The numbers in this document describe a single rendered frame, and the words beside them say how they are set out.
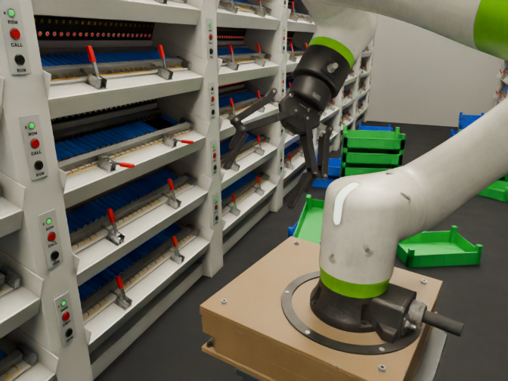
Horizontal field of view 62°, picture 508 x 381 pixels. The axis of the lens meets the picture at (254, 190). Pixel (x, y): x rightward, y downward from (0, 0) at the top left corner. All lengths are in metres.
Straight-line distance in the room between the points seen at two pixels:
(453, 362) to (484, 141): 0.78
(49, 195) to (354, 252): 0.61
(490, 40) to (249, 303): 0.56
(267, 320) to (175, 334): 0.63
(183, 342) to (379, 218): 0.82
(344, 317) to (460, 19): 0.48
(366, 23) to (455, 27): 0.27
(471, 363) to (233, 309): 0.80
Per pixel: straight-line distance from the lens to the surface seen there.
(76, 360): 1.13
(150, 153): 1.20
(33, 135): 0.90
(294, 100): 0.77
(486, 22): 0.56
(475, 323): 1.56
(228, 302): 0.81
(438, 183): 0.78
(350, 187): 0.69
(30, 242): 0.93
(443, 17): 0.59
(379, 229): 0.69
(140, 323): 1.37
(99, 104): 1.03
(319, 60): 0.77
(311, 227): 1.82
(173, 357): 1.29
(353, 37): 0.81
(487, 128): 0.75
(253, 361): 0.80
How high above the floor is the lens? 0.84
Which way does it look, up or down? 20 degrees down
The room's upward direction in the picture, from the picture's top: straight up
